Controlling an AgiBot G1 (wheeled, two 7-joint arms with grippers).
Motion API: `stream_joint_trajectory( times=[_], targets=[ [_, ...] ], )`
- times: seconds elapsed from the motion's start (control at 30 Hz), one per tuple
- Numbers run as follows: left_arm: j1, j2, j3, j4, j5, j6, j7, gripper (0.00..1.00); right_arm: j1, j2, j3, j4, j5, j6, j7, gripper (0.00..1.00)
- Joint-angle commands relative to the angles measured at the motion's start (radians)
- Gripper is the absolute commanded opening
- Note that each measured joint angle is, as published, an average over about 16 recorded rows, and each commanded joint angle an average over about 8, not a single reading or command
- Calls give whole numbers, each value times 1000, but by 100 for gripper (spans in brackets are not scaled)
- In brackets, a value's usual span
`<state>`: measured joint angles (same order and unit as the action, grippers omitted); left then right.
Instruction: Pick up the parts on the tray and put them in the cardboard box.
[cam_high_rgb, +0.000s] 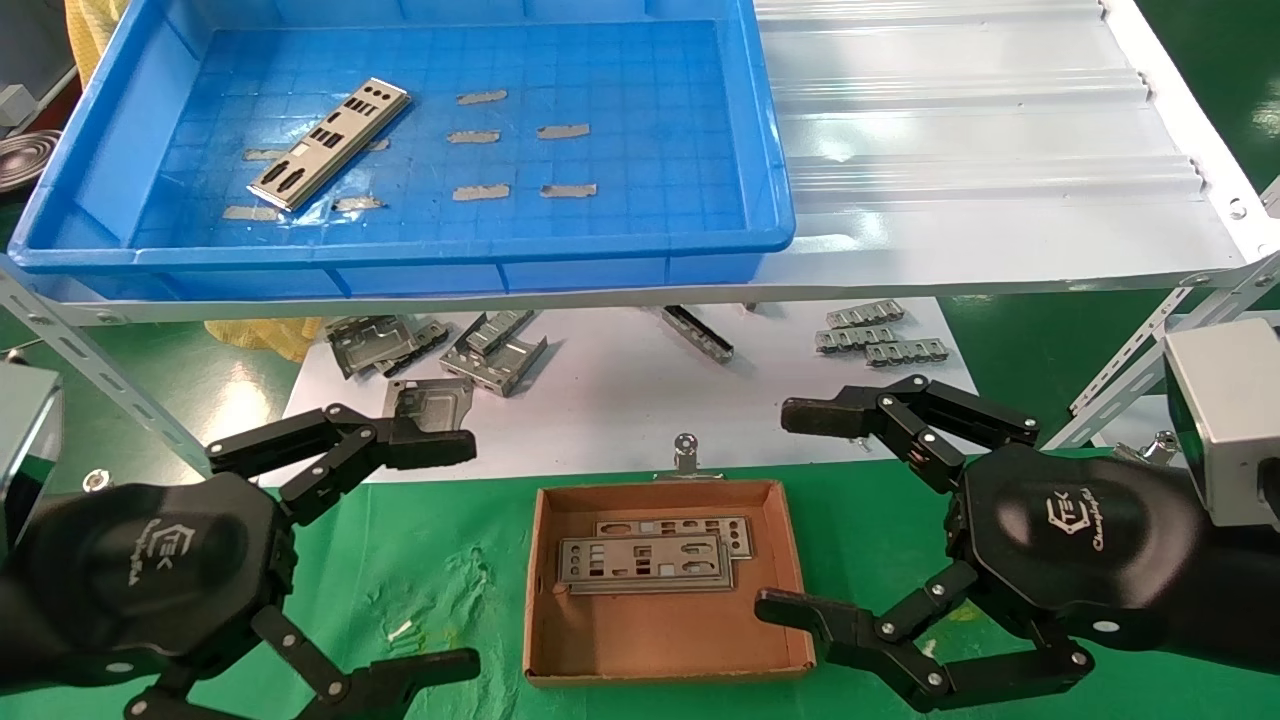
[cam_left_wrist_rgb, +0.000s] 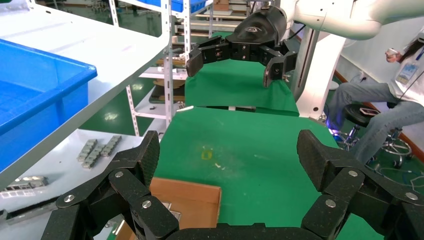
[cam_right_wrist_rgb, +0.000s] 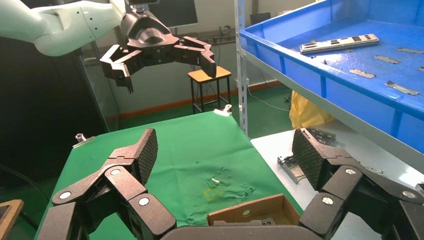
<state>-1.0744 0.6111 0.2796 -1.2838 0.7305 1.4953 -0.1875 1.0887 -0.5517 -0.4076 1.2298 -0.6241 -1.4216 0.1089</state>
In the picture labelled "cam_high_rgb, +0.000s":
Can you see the brown cardboard box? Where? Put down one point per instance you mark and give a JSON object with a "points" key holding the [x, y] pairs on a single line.
{"points": [[660, 640]]}

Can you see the grey slotted angle brace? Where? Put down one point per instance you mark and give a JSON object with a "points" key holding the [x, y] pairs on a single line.
{"points": [[1130, 358]]}

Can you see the white board sheet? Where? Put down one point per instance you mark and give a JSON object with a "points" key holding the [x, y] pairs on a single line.
{"points": [[620, 400]]}

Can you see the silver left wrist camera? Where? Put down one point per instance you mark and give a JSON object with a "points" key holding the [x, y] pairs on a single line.
{"points": [[25, 430]]}

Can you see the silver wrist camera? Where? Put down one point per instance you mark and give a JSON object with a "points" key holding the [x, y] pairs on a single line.
{"points": [[25, 430], [1230, 420]]}

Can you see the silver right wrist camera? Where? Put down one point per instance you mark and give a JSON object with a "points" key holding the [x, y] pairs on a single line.
{"points": [[1230, 420]]}

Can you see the small grey box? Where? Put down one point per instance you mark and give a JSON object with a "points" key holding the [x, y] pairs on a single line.
{"points": [[12, 102]]}

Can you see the white metal shelf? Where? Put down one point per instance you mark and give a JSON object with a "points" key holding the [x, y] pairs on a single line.
{"points": [[950, 150]]}

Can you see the long grey metal bar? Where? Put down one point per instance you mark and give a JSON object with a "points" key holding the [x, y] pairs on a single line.
{"points": [[697, 332]]}

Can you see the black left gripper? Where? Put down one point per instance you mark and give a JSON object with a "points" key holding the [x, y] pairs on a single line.
{"points": [[150, 570]]}

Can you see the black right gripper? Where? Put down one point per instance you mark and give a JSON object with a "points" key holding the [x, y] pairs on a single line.
{"points": [[1080, 540]]}

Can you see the green table cloth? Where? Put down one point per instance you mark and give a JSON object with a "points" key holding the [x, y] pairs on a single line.
{"points": [[420, 560]]}

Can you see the silver IO shield plate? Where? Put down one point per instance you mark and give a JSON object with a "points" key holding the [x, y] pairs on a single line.
{"points": [[312, 160], [640, 583], [722, 528]]}

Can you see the white tape scrap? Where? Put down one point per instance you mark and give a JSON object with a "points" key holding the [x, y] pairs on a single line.
{"points": [[400, 630]]}

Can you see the grey slotted angle leg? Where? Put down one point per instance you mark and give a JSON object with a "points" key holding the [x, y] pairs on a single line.
{"points": [[90, 365]]}

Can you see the small notched metal strip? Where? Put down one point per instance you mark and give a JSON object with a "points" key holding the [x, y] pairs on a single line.
{"points": [[855, 338], [907, 352], [865, 315]]}

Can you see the blue plastic tray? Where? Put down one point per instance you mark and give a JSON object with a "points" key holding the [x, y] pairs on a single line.
{"points": [[640, 100]]}

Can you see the grey sheet metal bracket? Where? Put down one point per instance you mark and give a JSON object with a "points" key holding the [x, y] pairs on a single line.
{"points": [[497, 328], [432, 338], [430, 405], [500, 372], [368, 343]]}

